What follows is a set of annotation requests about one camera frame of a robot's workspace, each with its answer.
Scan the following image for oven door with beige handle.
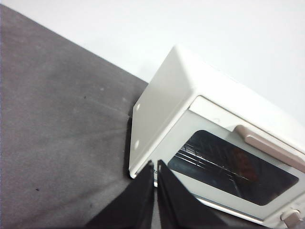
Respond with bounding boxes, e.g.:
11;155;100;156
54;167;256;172
152;95;305;222

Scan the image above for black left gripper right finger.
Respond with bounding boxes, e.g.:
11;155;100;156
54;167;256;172
157;159;228;229

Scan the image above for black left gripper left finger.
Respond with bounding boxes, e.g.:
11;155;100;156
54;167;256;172
85;161;154;229

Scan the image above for metal wire oven rack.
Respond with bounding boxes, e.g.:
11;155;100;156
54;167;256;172
175;142;241;184

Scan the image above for beige timer knob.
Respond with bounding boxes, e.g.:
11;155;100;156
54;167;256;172
280;208;303;229

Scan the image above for white toaster oven body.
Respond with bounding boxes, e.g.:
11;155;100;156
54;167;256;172
128;44;305;229

